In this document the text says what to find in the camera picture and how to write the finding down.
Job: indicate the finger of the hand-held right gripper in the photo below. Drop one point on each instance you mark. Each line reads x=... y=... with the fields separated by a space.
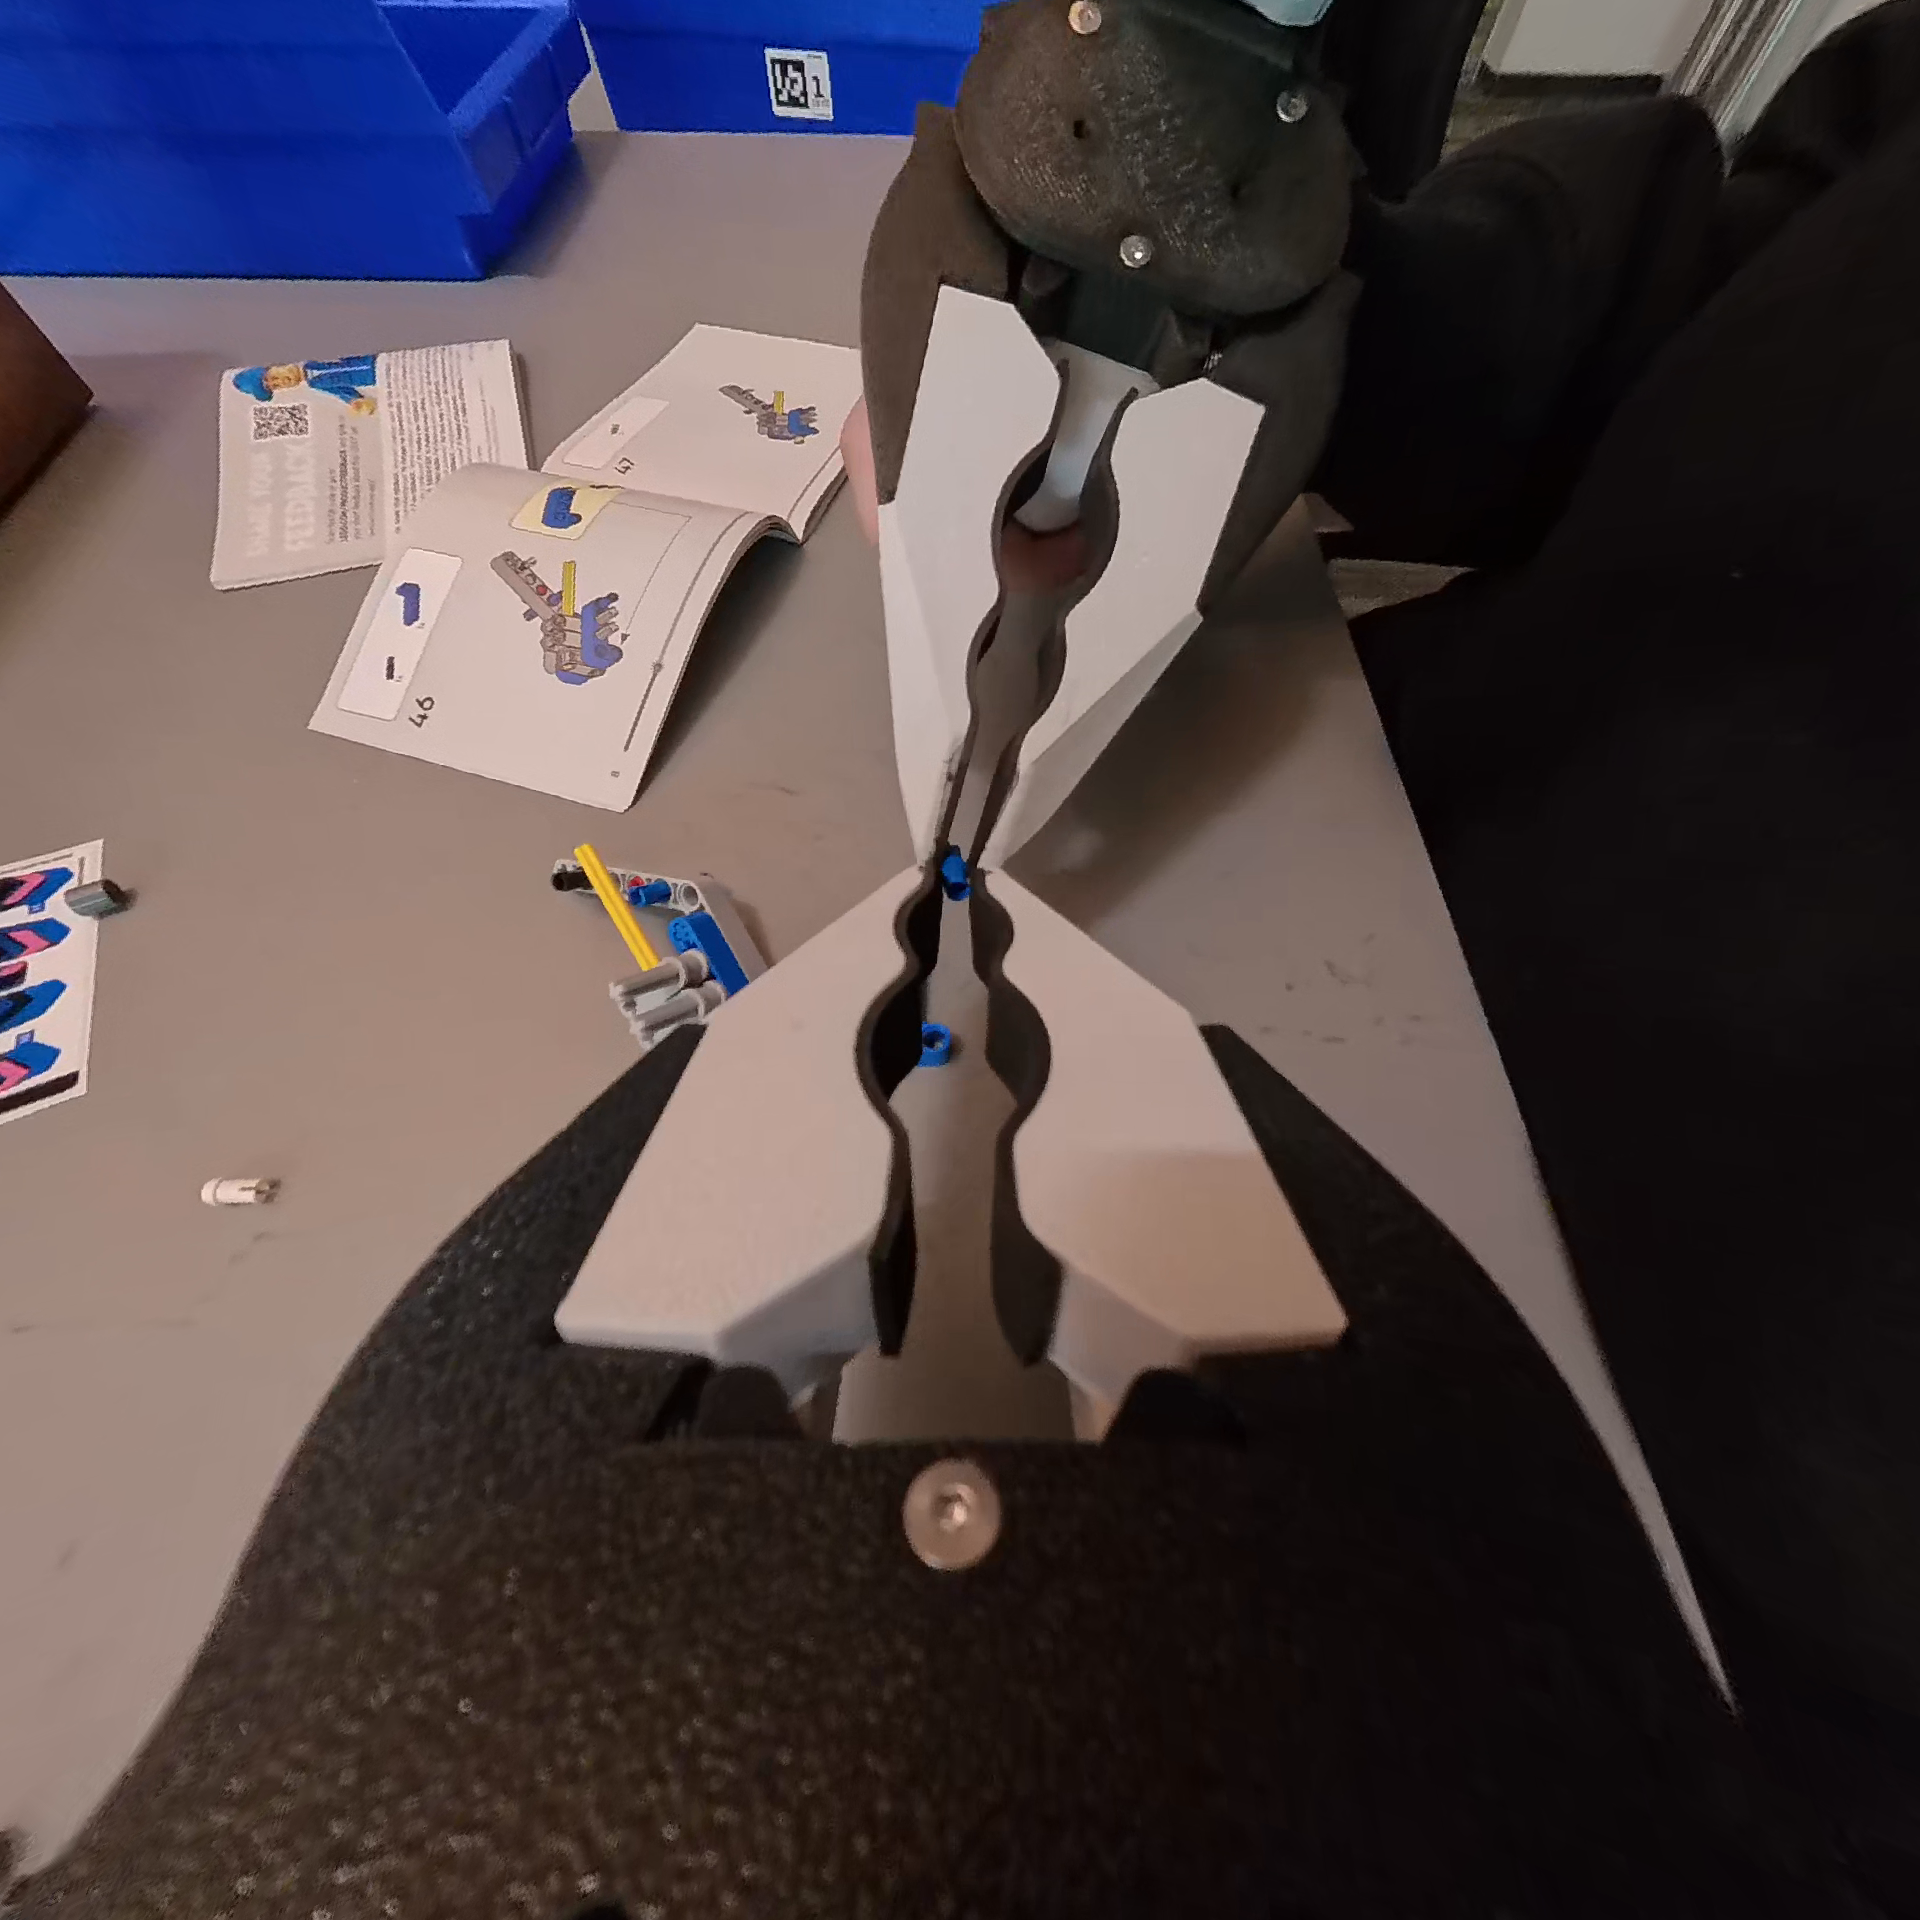
x=1171 y=540
x=944 y=523

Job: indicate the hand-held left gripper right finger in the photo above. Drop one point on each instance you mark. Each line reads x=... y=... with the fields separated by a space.
x=1171 y=1201

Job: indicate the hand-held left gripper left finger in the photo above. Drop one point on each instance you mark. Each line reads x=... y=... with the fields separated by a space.
x=722 y=1201

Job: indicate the blue lego pin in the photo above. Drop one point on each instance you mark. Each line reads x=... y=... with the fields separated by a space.
x=955 y=871

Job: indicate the person's right forearm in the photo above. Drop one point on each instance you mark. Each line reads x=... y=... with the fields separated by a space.
x=1529 y=330

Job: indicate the grey blue lego assembly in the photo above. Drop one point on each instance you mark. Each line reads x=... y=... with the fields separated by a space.
x=685 y=944

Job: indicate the open lego instruction booklet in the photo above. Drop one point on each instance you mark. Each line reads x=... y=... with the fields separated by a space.
x=511 y=630

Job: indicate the small white lego peg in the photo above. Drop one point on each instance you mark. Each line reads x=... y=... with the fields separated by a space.
x=238 y=1191

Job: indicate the small grey lego sleeve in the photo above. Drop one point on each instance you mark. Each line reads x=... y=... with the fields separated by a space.
x=98 y=897

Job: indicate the lego sticker sheet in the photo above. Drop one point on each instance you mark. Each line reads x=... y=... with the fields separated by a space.
x=38 y=974

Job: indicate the person's right hand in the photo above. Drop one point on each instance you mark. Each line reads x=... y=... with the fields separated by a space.
x=868 y=470

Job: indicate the blue plastic bin with tag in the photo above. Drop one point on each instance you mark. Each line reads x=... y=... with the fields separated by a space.
x=691 y=61

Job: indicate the person's black clothing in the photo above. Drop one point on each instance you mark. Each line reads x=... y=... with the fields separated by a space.
x=1725 y=1050

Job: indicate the printed feedback leaflet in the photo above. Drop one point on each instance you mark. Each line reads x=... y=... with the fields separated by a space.
x=344 y=450

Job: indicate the brown wooden box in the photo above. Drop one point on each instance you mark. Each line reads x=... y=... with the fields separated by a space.
x=29 y=389

